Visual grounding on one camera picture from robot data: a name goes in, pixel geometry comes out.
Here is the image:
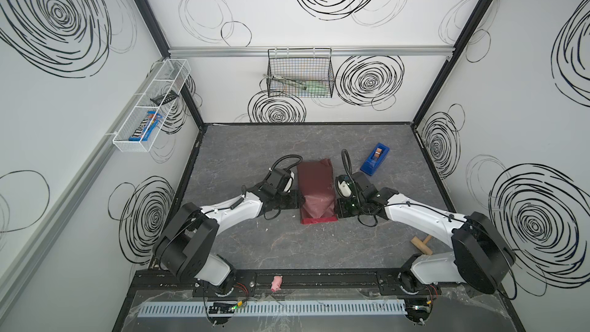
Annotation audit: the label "red wrapping paper sheet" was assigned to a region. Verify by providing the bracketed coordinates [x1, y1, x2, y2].
[297, 158, 337, 225]

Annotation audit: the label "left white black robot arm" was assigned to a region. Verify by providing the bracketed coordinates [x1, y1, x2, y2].
[153, 155, 303, 295]

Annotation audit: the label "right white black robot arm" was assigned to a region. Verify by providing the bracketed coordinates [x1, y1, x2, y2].
[335, 150, 516, 295]

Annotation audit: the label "blue tape dispenser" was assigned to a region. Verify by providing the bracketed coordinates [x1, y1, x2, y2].
[360, 143, 390, 176]

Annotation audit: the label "wooden mallet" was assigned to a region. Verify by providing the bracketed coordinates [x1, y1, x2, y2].
[410, 235, 433, 255]

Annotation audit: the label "small pink pig figure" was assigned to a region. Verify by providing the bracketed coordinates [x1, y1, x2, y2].
[270, 275, 283, 293]

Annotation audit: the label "green item in basket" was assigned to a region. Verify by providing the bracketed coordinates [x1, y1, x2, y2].
[304, 80, 332, 98]

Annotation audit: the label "metal tongs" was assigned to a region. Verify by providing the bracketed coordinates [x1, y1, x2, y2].
[263, 74, 307, 90]

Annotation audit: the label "blue candy packet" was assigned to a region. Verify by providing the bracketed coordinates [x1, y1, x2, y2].
[128, 112, 161, 142]

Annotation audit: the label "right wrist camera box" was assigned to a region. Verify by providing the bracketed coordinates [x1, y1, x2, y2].
[335, 172, 360, 199]

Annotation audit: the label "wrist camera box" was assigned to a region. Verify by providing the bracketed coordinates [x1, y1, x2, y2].
[264, 168, 295, 193]
[335, 172, 360, 199]

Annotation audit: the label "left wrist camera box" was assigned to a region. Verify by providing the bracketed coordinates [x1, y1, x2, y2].
[264, 168, 295, 193]

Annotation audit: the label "grey slotted cable duct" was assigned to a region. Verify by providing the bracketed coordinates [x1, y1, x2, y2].
[137, 299, 407, 318]

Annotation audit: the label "black wire wall basket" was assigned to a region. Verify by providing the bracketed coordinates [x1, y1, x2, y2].
[264, 47, 336, 98]

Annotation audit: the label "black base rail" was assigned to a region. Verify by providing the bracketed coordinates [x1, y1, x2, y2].
[131, 267, 503, 298]

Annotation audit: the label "white wire wall shelf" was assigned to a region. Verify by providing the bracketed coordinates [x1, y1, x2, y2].
[112, 58, 191, 153]

